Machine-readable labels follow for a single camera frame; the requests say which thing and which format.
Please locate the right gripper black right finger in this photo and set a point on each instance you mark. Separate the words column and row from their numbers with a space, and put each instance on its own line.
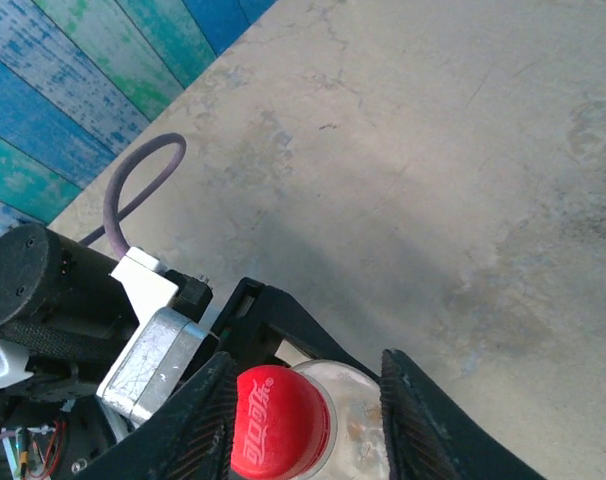
column 423, row 430

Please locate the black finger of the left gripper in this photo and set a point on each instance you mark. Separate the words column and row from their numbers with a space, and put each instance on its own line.
column 293, row 320

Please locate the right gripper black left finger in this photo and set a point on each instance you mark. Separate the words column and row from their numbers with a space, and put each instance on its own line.
column 193, row 425

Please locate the clear plastic soda bottle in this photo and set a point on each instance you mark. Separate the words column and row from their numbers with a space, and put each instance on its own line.
column 353, row 410

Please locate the white plastic cover piece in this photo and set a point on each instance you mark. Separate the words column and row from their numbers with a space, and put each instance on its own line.
column 0, row 362

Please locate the black connector block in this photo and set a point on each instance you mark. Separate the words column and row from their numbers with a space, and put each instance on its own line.
column 190, row 295

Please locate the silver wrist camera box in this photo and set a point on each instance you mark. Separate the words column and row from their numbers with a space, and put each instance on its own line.
column 153, row 360

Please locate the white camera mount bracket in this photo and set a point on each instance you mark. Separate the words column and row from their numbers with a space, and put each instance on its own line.
column 145, row 285

